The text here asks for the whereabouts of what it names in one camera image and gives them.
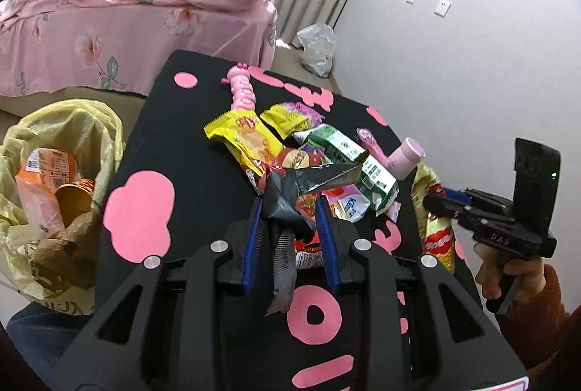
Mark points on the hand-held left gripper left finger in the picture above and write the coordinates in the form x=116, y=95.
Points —
x=254, y=236

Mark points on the silver black foil wrapper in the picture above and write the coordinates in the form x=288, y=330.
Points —
x=283, y=200

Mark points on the green white packet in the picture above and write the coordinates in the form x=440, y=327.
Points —
x=358, y=159

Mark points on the yellow trash bag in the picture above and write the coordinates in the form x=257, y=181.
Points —
x=86, y=128

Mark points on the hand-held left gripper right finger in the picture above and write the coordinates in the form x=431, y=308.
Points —
x=324, y=236

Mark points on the orange snack packet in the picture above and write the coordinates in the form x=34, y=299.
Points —
x=41, y=191

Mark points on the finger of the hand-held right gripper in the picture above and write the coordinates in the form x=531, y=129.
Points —
x=442, y=205
x=454, y=192

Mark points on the gold paper cup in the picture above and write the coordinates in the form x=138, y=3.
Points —
x=75, y=200

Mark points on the white plastic bag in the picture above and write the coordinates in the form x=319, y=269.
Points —
x=317, y=48

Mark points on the small yellow pink packet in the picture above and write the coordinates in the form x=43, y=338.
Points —
x=290, y=116

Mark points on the pink caterpillar toy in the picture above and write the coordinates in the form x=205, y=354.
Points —
x=240, y=89

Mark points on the person's leg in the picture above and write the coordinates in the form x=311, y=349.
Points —
x=41, y=341

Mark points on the beige bed base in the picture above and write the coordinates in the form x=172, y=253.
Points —
x=68, y=98

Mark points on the person's right hand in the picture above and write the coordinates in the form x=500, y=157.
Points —
x=526, y=273

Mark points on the gold red wrapper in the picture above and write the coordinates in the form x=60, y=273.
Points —
x=435, y=236

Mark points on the pink cup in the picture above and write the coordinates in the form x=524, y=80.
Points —
x=404, y=159

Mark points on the pink colourful packet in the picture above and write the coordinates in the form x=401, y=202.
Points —
x=349, y=205

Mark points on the yellow biscuit packet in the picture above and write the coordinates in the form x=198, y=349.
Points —
x=245, y=137

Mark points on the red snack wrapper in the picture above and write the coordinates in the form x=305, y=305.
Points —
x=308, y=257

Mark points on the pink floral bedding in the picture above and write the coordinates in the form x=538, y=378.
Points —
x=136, y=10

